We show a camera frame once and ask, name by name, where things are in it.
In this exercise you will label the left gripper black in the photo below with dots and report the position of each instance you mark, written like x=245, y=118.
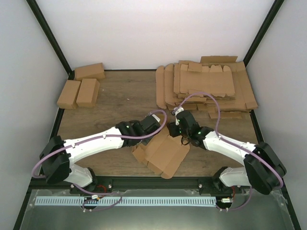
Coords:
x=145, y=142

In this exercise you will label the left black corner post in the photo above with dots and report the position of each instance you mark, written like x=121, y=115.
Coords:
x=50, y=36

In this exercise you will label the right black corner post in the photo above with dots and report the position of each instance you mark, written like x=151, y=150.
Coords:
x=277, y=4

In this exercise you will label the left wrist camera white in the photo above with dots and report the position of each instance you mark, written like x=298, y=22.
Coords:
x=155, y=117

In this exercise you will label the black corner post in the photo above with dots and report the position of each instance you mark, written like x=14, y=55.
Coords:
x=277, y=4
x=50, y=36

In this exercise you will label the stack of flat cardboard sheets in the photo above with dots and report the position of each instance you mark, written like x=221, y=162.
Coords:
x=215, y=84

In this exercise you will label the cardboard box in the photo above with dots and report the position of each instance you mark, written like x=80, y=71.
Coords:
x=163, y=154
x=88, y=93
x=94, y=71
x=68, y=96

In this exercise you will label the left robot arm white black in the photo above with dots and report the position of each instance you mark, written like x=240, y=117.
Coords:
x=62, y=155

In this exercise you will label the folded cardboard box back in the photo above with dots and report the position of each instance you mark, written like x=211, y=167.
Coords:
x=94, y=71

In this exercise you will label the black aluminium frame rail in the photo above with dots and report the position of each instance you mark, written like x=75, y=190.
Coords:
x=203, y=185

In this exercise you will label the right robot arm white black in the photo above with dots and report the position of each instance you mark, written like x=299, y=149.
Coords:
x=260, y=169

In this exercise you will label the light blue slotted cable duct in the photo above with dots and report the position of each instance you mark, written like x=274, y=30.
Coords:
x=130, y=201

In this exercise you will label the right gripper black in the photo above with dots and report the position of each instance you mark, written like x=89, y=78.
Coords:
x=173, y=132

